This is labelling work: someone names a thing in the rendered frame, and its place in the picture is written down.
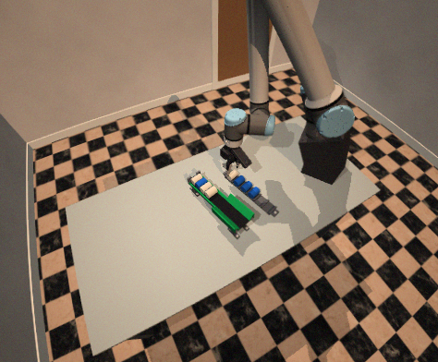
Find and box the blue plastic bar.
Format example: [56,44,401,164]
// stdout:
[195,178,208,189]
[233,175,245,187]
[248,187,260,199]
[240,181,252,192]

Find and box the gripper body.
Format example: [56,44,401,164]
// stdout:
[220,145,238,163]

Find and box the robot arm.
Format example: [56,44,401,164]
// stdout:
[224,0,355,169]

